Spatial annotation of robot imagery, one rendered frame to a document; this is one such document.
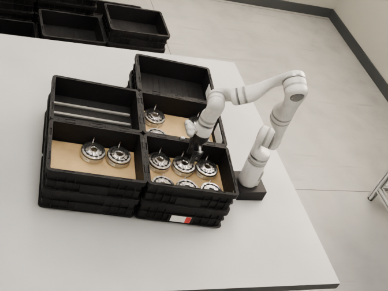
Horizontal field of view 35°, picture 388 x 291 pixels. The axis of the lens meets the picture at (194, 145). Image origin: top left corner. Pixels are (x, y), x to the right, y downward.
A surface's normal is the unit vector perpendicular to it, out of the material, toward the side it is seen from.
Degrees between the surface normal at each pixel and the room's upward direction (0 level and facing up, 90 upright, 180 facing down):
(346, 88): 0
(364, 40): 90
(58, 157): 0
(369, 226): 0
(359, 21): 90
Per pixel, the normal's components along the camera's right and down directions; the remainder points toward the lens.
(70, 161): 0.32, -0.71
